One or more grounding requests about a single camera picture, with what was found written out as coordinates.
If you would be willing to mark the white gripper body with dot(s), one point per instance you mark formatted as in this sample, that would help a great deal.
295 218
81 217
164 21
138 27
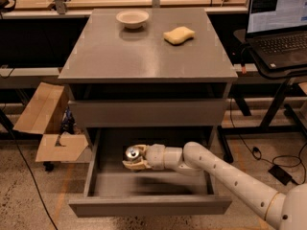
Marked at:
155 154

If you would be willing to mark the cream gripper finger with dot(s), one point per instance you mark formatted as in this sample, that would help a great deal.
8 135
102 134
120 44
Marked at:
142 149
137 165

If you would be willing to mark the silver redbull can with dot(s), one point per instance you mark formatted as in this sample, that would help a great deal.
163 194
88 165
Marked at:
132 153

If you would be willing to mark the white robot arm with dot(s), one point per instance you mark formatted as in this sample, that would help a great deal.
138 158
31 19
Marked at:
281 211

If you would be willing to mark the open grey middle drawer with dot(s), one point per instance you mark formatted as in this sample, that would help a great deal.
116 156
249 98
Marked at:
112 190

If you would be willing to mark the closed grey top drawer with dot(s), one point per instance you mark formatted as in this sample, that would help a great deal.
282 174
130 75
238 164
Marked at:
191 113

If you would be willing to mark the grey drawer cabinet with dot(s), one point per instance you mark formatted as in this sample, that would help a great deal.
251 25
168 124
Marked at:
112 63

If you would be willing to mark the black laptop stand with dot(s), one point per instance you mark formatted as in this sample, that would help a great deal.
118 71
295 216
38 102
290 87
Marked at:
253 85

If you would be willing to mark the open cardboard box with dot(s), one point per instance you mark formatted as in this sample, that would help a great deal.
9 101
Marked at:
43 115

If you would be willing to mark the yellow sponge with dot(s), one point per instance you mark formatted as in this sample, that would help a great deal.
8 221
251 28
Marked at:
178 35

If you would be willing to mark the black power adapter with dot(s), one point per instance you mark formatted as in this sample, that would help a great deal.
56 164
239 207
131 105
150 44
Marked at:
281 175

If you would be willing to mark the white ceramic bowl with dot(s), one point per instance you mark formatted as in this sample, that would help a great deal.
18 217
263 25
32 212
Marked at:
132 19

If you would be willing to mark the black laptop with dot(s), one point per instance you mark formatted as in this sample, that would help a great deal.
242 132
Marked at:
277 32

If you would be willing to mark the black headphones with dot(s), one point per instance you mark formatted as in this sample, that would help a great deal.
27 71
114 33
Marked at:
7 5

